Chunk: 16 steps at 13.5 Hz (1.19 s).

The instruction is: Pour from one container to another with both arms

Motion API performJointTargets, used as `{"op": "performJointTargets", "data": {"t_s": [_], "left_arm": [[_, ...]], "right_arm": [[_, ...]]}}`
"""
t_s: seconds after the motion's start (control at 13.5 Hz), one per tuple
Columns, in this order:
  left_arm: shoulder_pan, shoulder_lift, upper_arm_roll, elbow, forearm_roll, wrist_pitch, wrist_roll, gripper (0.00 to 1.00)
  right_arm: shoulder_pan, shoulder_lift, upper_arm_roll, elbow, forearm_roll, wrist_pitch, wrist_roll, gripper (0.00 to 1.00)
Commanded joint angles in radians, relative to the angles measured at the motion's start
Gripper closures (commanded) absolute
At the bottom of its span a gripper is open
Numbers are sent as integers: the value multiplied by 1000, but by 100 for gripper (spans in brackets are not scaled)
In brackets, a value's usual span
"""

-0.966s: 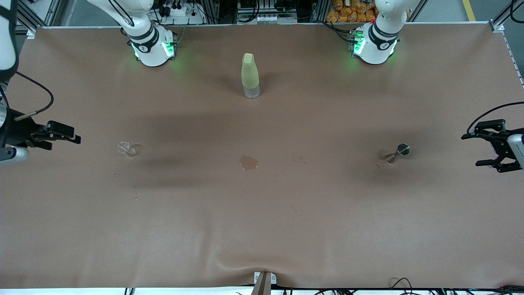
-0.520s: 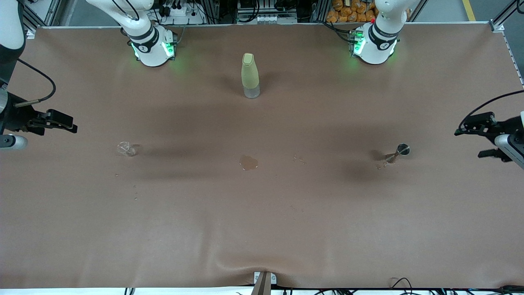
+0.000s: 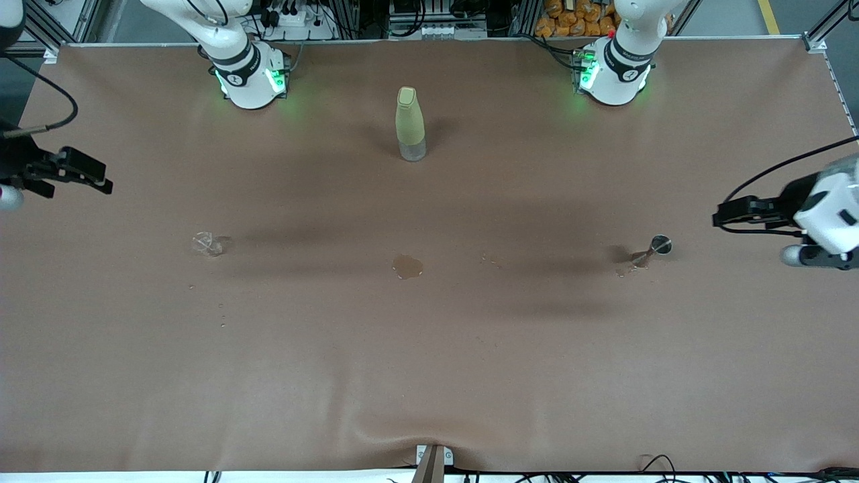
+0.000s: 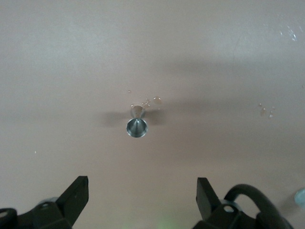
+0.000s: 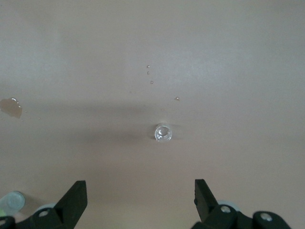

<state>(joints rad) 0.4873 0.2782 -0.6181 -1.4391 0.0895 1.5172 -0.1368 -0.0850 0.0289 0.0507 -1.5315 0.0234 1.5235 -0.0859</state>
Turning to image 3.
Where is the long white socket strip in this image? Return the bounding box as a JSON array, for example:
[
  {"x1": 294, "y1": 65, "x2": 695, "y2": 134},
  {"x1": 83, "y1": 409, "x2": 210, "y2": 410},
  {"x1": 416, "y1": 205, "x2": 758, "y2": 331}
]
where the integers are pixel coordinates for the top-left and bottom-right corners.
[{"x1": 388, "y1": 23, "x2": 488, "y2": 40}]

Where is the thin black cable loop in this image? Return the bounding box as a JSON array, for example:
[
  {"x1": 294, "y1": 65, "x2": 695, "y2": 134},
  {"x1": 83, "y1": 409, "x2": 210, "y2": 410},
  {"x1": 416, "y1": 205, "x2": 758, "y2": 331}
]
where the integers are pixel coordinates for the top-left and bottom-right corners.
[{"x1": 638, "y1": 454, "x2": 678, "y2": 483}]

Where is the brown table cloth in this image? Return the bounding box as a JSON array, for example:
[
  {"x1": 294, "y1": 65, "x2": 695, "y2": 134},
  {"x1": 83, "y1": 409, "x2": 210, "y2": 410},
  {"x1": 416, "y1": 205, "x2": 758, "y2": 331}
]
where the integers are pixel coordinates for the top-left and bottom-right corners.
[{"x1": 0, "y1": 37, "x2": 859, "y2": 474}]

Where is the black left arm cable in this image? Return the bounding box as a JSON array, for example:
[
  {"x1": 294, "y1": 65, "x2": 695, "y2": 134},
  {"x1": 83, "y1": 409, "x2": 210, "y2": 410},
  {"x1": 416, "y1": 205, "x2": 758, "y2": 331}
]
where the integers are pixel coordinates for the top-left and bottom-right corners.
[{"x1": 721, "y1": 136, "x2": 859, "y2": 235}]

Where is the white table edge bracket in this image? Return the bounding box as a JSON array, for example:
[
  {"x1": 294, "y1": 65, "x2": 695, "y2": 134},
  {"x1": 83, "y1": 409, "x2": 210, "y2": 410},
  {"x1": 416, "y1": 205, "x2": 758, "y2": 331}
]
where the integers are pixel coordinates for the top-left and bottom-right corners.
[{"x1": 415, "y1": 444, "x2": 454, "y2": 468}]

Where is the yellow-green bottle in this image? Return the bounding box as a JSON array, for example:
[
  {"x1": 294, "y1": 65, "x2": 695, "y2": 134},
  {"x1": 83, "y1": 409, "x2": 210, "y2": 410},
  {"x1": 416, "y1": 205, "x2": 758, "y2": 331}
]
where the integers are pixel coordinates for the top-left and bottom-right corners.
[{"x1": 395, "y1": 86, "x2": 427, "y2": 162}]

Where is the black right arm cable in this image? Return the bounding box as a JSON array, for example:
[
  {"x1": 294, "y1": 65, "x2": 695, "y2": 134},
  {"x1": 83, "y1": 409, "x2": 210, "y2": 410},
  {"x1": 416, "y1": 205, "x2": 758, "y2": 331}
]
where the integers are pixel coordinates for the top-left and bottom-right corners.
[{"x1": 0, "y1": 54, "x2": 80, "y2": 138}]

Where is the steel double jigger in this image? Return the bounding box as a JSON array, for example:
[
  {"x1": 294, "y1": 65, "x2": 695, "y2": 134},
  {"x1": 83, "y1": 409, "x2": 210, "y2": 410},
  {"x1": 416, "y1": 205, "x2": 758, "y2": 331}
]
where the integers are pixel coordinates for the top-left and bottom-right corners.
[{"x1": 631, "y1": 235, "x2": 672, "y2": 269}]

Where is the brown liquid puddle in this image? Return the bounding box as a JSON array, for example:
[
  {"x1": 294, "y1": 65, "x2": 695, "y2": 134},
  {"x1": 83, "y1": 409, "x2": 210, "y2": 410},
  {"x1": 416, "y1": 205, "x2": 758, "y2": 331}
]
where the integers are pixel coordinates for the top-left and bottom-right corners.
[{"x1": 393, "y1": 253, "x2": 425, "y2": 280}]

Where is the brown vertical post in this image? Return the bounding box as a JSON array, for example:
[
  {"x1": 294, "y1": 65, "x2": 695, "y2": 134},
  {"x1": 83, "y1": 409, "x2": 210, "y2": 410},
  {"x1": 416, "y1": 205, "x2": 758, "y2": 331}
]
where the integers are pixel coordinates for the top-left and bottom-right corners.
[{"x1": 411, "y1": 446, "x2": 445, "y2": 483}]

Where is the aluminium frame strut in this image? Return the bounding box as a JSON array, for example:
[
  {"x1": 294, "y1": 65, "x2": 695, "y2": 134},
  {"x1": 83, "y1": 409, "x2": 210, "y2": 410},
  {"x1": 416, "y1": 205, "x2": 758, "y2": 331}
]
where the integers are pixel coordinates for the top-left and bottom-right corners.
[
  {"x1": 23, "y1": 0, "x2": 101, "y2": 54},
  {"x1": 805, "y1": 0, "x2": 859, "y2": 48}
]

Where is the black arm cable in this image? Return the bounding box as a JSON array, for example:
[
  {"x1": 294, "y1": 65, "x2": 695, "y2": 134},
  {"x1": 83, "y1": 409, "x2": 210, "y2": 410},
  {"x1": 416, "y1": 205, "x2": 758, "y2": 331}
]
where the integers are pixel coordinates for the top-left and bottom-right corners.
[
  {"x1": 0, "y1": 54, "x2": 80, "y2": 138},
  {"x1": 721, "y1": 136, "x2": 859, "y2": 235}
]

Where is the white power strip with plugs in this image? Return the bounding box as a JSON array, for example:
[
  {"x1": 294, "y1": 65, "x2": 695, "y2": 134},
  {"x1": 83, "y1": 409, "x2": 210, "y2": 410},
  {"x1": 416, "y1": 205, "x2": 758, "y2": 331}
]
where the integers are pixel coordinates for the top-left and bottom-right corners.
[{"x1": 258, "y1": 5, "x2": 336, "y2": 41}]

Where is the orange snack packets pile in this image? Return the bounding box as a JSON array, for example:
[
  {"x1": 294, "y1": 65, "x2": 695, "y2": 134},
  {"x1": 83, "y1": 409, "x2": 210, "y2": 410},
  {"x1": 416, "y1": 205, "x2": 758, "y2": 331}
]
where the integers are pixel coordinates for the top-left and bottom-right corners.
[{"x1": 535, "y1": 0, "x2": 621, "y2": 38}]

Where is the black base power cable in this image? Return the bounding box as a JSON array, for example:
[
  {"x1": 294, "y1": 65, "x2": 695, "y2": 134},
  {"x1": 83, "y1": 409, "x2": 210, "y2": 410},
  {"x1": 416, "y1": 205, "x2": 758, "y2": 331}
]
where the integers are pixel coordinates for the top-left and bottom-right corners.
[{"x1": 527, "y1": 34, "x2": 585, "y2": 71}]

